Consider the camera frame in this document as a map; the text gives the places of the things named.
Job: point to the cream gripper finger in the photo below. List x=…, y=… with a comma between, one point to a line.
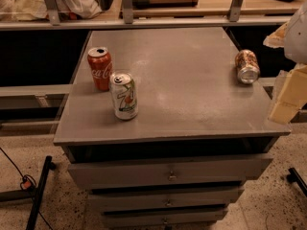
x=290, y=94
x=276, y=39

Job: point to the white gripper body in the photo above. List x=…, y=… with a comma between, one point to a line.
x=297, y=37

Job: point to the white green 7up can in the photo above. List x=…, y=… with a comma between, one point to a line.
x=123, y=93

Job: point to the brown can lying down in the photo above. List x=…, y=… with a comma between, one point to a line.
x=247, y=67

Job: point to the red coca-cola can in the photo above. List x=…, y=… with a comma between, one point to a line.
x=100, y=63

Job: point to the black stand leg right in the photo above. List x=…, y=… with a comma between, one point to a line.
x=294, y=177

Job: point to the black stand leg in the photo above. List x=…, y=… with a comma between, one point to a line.
x=294, y=177
x=29, y=189

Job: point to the grey drawer cabinet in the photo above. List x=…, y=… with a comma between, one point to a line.
x=190, y=105

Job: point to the top grey drawer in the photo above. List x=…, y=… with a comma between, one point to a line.
x=169, y=171

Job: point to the grey drawer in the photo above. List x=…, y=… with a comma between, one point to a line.
x=163, y=217
x=165, y=199
x=169, y=171

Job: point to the bottom grey drawer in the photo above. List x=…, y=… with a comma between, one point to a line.
x=163, y=217

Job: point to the white cloth on shelf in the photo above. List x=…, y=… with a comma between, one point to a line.
x=29, y=10

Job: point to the middle grey drawer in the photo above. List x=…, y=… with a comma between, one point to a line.
x=165, y=199

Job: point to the black stand leg left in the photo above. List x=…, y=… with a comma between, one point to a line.
x=29, y=189

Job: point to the grey metal shelf rail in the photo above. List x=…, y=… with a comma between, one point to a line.
x=206, y=13

